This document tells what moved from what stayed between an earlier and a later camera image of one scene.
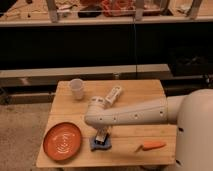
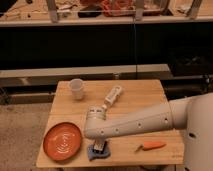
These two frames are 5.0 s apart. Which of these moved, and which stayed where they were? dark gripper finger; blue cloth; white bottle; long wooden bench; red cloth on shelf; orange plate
Moved: dark gripper finger; blue cloth
Stayed: red cloth on shelf; orange plate; white bottle; long wooden bench
